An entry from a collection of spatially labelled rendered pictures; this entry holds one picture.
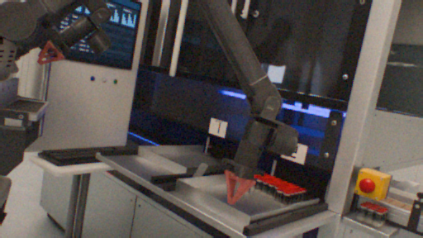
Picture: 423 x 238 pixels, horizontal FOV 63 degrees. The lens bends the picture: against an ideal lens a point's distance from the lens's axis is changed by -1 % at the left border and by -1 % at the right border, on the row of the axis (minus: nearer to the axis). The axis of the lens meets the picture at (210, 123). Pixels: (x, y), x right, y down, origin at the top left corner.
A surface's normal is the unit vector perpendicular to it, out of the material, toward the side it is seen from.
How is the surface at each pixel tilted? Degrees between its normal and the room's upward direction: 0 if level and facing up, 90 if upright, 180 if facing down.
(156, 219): 90
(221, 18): 85
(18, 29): 82
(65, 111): 90
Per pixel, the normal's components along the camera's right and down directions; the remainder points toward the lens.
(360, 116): -0.68, -0.04
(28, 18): 0.24, 0.04
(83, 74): 0.79, 0.22
